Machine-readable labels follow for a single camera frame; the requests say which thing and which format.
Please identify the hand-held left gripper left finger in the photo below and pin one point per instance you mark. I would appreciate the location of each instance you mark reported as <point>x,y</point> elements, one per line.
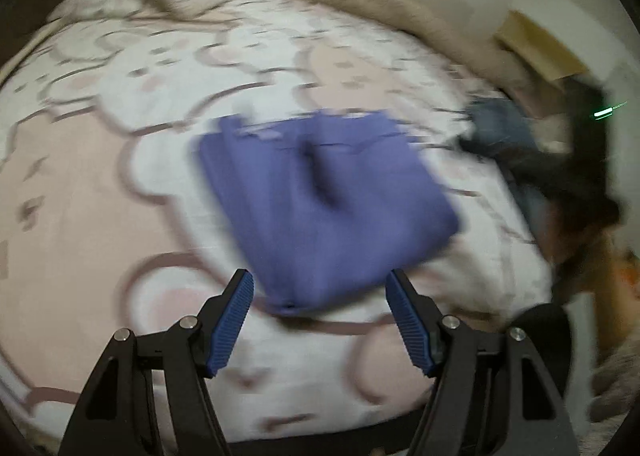
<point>232,323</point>

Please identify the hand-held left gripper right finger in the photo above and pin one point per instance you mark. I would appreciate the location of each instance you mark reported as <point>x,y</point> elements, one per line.
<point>407,323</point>

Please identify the blue jeans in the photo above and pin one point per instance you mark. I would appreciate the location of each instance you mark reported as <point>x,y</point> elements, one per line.
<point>495,121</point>

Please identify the purple sweatpants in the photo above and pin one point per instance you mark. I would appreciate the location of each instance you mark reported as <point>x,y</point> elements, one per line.
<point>320,231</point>

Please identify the yellow cardboard box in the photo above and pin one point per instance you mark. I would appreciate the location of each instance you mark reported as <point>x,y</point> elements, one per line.
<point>540,44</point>

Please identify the bear-printed bed sheet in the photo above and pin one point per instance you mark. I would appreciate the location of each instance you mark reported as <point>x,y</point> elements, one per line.
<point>125,146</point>

